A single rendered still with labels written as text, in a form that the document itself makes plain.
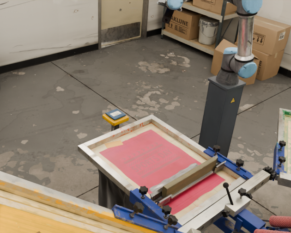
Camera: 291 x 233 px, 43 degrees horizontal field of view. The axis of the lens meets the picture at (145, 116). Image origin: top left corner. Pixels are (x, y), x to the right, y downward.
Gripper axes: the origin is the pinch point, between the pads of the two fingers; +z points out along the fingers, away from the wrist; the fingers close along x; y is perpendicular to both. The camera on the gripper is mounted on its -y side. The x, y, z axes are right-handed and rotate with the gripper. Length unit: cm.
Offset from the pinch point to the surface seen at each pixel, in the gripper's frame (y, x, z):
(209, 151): -71, -46, -29
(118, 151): -87, 5, -26
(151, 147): -81, -13, -20
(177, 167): -82, -29, -37
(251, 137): -97, -141, 157
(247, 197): -74, -57, -73
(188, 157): -78, -35, -28
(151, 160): -84, -14, -32
